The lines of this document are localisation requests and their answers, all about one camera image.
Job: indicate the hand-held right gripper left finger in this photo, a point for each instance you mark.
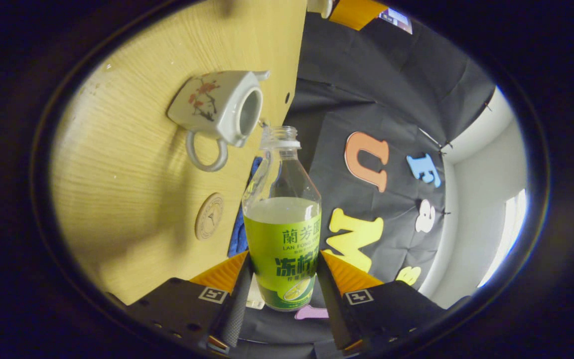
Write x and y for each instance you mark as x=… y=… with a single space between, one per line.
x=239 y=309

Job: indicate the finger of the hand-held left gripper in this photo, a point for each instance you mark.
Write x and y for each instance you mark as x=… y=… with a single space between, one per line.
x=354 y=12

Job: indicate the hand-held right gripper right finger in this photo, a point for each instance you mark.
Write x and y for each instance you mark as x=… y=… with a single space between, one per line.
x=334 y=309

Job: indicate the green label water bottle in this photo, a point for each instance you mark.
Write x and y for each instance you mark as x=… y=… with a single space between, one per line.
x=282 y=239

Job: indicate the round wooden coaster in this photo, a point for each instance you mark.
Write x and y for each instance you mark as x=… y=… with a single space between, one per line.
x=210 y=217

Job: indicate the computer monitor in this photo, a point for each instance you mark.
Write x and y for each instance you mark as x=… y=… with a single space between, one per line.
x=395 y=20

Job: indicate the blue towel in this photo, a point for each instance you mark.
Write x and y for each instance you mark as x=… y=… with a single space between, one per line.
x=238 y=234

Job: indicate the black backdrop cloth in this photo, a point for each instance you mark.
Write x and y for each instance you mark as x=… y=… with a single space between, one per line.
x=366 y=89

